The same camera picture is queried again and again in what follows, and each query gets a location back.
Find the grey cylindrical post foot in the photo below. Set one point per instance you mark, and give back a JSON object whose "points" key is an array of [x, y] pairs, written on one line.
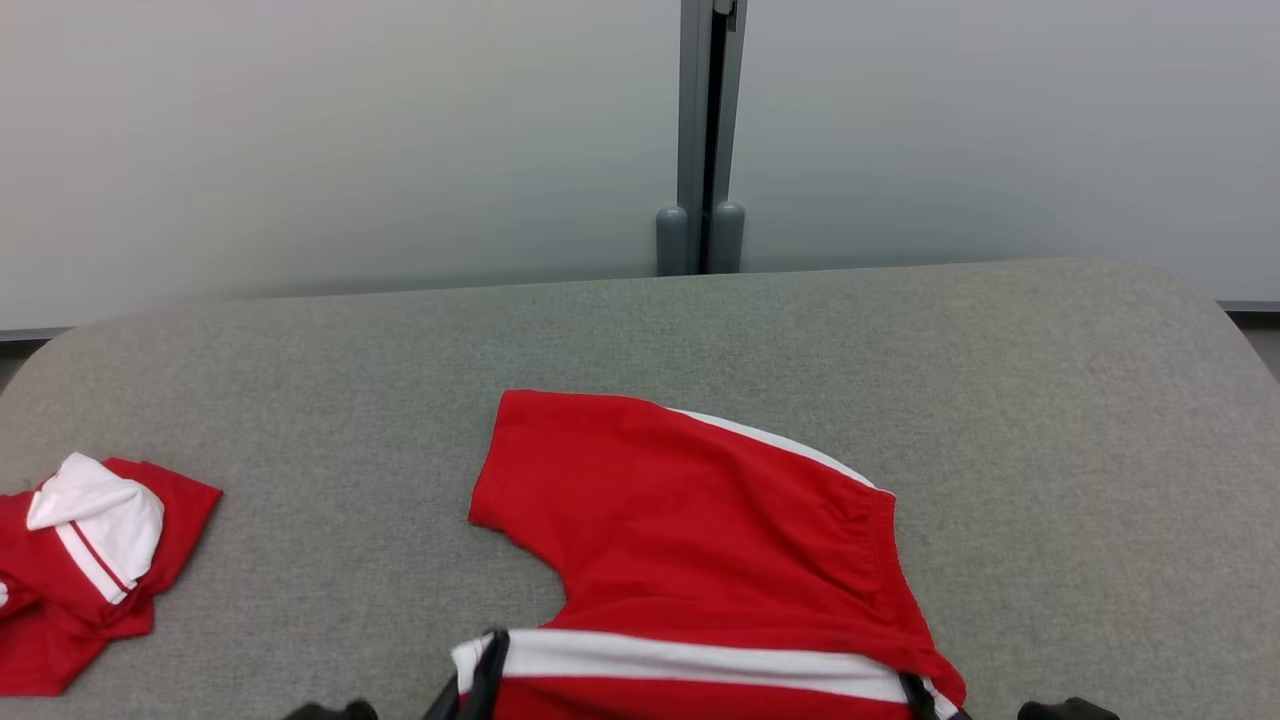
{"points": [[727, 238], [672, 240]]}

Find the red and white basketball jersey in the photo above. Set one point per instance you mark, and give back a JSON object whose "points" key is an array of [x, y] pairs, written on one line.
{"points": [[60, 620]]}

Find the red shorts with white stripes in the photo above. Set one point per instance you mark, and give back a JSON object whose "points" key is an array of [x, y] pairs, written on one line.
{"points": [[700, 540]]}

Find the grey metal partition post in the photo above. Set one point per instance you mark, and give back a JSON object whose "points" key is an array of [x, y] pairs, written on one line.
{"points": [[692, 100]]}

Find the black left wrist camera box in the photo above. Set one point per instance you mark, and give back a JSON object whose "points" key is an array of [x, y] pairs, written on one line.
{"points": [[335, 712]]}

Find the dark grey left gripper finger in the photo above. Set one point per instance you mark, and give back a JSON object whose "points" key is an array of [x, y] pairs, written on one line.
{"points": [[488, 680], [447, 705]]}

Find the grey fabric padded bench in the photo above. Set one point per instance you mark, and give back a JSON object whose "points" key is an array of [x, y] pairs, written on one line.
{"points": [[900, 350]]}

